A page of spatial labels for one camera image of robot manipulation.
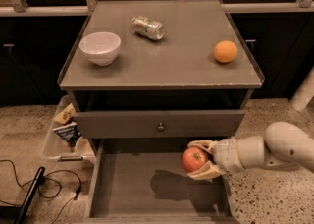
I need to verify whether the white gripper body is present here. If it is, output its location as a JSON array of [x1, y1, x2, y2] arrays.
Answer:
[[214, 138, 244, 174]]

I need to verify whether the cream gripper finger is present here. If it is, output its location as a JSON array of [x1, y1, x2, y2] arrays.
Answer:
[[187, 140, 218, 155], [187, 161, 226, 180]]

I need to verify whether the red apple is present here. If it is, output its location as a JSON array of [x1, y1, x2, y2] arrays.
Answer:
[[182, 147, 208, 173]]

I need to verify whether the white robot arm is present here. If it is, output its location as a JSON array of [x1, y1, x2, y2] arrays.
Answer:
[[187, 122, 314, 180]]

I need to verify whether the grey top drawer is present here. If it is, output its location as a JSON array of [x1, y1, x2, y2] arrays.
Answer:
[[74, 110, 244, 139]]

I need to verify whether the round brass drawer knob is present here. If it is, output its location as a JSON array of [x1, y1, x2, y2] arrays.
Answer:
[[157, 123, 165, 132]]

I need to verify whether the grey open middle drawer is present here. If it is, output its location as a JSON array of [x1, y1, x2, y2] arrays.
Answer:
[[85, 140, 238, 224]]

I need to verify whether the grey wooden drawer cabinet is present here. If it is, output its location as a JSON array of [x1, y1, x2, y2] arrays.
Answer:
[[57, 0, 265, 224]]

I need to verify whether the orange fruit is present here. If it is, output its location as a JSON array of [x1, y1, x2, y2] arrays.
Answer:
[[214, 40, 237, 64]]

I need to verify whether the crushed green soda can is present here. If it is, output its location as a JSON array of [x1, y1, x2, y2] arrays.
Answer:
[[131, 16, 165, 41]]

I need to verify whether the dark blue snack bag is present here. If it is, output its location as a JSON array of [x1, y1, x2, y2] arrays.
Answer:
[[53, 122, 81, 147]]

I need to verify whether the white ceramic bowl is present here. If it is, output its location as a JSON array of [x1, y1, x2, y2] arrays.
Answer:
[[78, 31, 121, 66]]

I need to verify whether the tan snack packet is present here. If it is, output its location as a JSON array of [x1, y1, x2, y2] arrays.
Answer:
[[53, 103, 75, 125]]

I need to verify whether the clear plastic storage bin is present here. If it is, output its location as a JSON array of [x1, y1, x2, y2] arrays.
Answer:
[[40, 94, 96, 163]]

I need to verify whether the black bar device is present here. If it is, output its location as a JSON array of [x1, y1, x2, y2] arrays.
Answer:
[[14, 167, 45, 224]]

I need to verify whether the black cable on floor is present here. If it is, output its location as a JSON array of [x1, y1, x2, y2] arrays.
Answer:
[[0, 159, 83, 224]]

